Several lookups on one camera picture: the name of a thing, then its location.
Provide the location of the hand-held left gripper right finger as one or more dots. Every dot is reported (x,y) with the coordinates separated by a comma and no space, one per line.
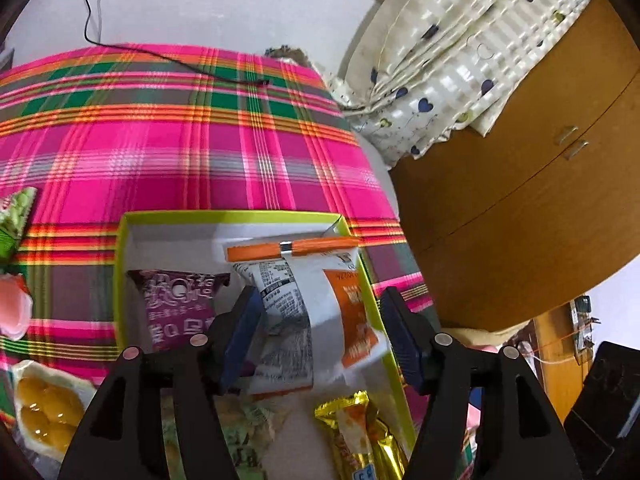
(402,340)

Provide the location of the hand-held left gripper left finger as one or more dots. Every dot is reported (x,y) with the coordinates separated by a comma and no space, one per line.
(245,340)

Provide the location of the purple snack packet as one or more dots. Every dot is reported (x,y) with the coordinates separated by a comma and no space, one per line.
(170,305)

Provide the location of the white and orange snack packet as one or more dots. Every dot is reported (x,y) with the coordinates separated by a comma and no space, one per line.
(320,300)

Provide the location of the large yellow snack bag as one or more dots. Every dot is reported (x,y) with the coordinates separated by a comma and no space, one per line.
(250,440)

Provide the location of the lime green rimmed white box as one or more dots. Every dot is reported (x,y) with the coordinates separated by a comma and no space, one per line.
(170,245)

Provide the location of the pink jelly cup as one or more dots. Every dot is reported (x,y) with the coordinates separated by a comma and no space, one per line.
(12,305)

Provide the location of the green snack packet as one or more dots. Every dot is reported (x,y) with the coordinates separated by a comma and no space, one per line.
(15,220)

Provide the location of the wooden bedside table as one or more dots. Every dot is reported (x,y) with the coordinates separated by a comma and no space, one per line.
(555,375)

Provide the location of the cream pillow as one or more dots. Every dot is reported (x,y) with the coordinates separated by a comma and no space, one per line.
(470,337)

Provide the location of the wooden wardrobe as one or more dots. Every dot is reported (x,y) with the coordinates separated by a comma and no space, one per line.
(500,210)

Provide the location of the yellow fruit jelly cup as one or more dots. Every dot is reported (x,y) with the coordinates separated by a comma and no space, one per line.
(45,405)

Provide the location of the pink plaid blanket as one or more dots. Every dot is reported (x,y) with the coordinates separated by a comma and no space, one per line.
(150,135)

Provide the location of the floral patterned cloth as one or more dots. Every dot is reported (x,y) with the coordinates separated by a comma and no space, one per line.
(287,54)

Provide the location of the cream heart print curtain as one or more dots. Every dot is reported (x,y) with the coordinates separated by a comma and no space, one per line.
(450,35)

